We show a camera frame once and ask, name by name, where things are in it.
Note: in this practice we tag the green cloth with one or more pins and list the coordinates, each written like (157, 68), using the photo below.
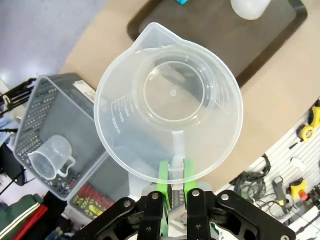
(17, 215)

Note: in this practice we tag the clear plastic measuring cup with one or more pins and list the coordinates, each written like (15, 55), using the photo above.
(172, 92)
(50, 157)

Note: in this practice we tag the yellow clamp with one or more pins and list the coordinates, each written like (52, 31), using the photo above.
(308, 130)

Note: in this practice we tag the blue test tube rack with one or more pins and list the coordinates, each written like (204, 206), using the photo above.
(182, 2)

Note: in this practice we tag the yellow tool with red button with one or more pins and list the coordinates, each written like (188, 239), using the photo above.
(298, 190)

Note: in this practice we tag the black camera tripod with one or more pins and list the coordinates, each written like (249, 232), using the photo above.
(15, 95)

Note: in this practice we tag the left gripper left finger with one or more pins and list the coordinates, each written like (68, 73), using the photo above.
(150, 215)

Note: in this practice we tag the grey basket with label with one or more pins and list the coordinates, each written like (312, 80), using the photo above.
(32, 105)

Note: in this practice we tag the white pegboard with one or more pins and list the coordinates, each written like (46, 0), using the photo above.
(287, 150)

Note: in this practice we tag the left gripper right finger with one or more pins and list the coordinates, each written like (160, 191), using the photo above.
(197, 215)

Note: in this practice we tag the white plastic flask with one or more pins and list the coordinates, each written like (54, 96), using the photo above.
(250, 8)

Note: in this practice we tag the black serving tray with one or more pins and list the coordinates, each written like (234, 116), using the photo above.
(262, 45)

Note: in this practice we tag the black handheld tool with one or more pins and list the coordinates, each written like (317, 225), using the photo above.
(279, 190)

